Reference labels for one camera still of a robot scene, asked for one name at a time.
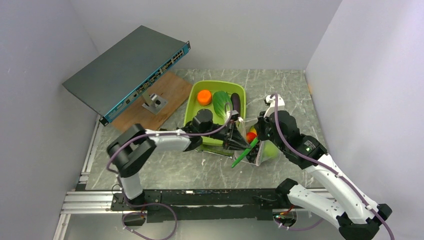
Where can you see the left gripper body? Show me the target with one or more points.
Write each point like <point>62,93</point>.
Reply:
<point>221,135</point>

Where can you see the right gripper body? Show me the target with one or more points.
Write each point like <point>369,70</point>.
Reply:
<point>264,131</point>

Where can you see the red apple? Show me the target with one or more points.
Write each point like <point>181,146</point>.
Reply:
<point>250,136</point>

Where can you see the black grape bunch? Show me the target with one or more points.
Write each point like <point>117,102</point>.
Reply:
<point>252,155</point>

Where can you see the clear zip top bag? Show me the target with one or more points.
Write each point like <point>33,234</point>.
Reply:
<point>244,129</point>

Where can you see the orange green mango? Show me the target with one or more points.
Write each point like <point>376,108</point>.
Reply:
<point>253,130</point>

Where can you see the green apple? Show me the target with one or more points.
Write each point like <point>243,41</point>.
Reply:
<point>269,151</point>

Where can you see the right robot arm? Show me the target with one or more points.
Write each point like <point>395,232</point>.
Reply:
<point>352,212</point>

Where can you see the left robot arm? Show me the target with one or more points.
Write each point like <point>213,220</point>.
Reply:
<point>131,150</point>

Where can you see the green plastic basin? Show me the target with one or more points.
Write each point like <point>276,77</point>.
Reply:
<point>193,107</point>

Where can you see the orange tangerine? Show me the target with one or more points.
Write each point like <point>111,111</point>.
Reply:
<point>204,97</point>

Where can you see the silver wrench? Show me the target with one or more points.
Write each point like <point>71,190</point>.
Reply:
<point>214,151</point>

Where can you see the bok choy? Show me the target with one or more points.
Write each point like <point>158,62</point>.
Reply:
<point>221,103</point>

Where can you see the purple eggplant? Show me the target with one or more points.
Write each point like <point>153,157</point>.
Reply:
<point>236,102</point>

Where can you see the wooden board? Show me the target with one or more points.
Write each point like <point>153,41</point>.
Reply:
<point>171,88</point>

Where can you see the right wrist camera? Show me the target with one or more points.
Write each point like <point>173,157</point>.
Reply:
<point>275,103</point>

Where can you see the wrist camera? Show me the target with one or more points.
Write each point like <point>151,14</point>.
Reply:
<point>232,116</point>
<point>275,103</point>

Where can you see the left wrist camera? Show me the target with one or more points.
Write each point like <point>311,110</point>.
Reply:
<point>232,116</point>

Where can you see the metal stand bracket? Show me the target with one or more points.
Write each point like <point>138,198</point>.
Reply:
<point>153,103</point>

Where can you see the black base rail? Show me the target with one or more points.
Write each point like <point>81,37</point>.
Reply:
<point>159,205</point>

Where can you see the grey network switch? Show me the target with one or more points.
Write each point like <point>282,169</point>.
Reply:
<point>116,78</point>

